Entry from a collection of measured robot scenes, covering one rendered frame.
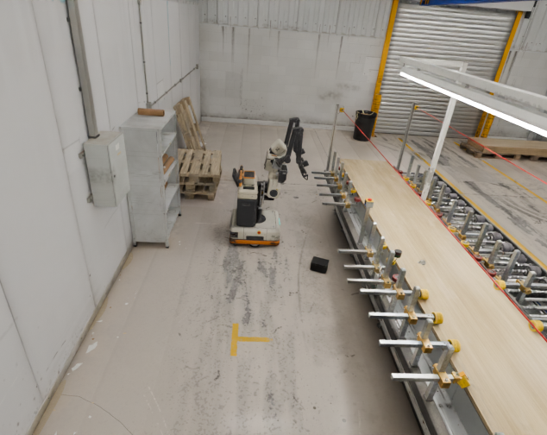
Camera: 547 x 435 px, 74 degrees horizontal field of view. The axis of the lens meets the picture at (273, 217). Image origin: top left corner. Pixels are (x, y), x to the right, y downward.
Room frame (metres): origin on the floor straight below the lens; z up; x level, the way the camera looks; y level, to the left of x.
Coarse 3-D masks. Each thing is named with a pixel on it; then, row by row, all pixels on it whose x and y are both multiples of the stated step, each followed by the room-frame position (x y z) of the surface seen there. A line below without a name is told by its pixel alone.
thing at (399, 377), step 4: (392, 376) 1.45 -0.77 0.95; (396, 376) 1.44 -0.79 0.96; (400, 376) 1.44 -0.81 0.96; (404, 376) 1.44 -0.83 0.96; (408, 376) 1.45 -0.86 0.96; (412, 376) 1.45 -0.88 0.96; (416, 376) 1.45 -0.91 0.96; (420, 376) 1.45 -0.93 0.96; (424, 376) 1.46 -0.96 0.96; (428, 376) 1.46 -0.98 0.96; (432, 376) 1.46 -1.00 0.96; (436, 376) 1.46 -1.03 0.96; (452, 376) 1.47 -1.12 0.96; (392, 380) 1.43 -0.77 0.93; (396, 380) 1.43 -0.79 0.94; (400, 380) 1.44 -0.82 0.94; (404, 380) 1.44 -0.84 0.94; (408, 380) 1.44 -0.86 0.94; (412, 380) 1.44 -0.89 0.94; (416, 380) 1.44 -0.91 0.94; (420, 380) 1.45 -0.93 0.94; (424, 380) 1.45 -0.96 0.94; (428, 380) 1.45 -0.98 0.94; (432, 380) 1.45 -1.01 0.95; (436, 380) 1.45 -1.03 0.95; (452, 380) 1.46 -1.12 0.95
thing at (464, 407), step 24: (336, 216) 5.14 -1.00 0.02; (360, 216) 4.02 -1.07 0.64; (360, 264) 3.67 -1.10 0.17; (384, 264) 3.03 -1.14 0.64; (408, 288) 2.47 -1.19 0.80; (384, 336) 2.66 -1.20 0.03; (432, 336) 1.97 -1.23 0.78; (432, 360) 1.87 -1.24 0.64; (408, 384) 2.03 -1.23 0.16; (456, 384) 1.59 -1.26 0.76; (456, 408) 1.50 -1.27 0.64; (480, 432) 1.29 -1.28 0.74
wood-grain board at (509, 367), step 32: (352, 160) 5.34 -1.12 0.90; (384, 192) 4.21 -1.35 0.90; (384, 224) 3.37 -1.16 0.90; (416, 224) 3.44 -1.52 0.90; (416, 256) 2.82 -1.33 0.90; (448, 256) 2.86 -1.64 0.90; (448, 288) 2.38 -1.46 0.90; (480, 288) 2.42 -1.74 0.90; (448, 320) 2.01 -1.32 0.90; (480, 320) 2.04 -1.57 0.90; (512, 320) 2.07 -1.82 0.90; (480, 352) 1.74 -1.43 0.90; (512, 352) 1.76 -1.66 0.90; (544, 352) 1.79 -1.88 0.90; (480, 384) 1.49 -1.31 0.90; (512, 384) 1.51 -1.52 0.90; (544, 384) 1.53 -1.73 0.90; (480, 416) 1.29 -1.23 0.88; (512, 416) 1.30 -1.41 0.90; (544, 416) 1.31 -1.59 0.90
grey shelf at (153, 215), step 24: (144, 120) 4.19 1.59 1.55; (168, 120) 4.36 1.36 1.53; (144, 144) 3.88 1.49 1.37; (168, 144) 4.28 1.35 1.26; (144, 168) 3.88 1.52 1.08; (168, 168) 4.38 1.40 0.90; (144, 192) 3.88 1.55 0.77; (168, 192) 4.45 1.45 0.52; (144, 216) 3.87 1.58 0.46; (168, 216) 4.48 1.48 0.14; (144, 240) 3.87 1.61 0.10
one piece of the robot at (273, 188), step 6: (270, 156) 4.25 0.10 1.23; (276, 156) 4.27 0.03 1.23; (270, 162) 4.25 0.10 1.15; (264, 168) 4.32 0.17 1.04; (270, 168) 4.31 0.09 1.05; (270, 174) 4.33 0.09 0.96; (270, 180) 4.29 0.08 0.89; (276, 180) 4.31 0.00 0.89; (270, 186) 4.28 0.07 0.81; (276, 186) 4.29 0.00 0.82; (270, 192) 4.28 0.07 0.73; (276, 192) 4.29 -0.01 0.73; (276, 198) 4.29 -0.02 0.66
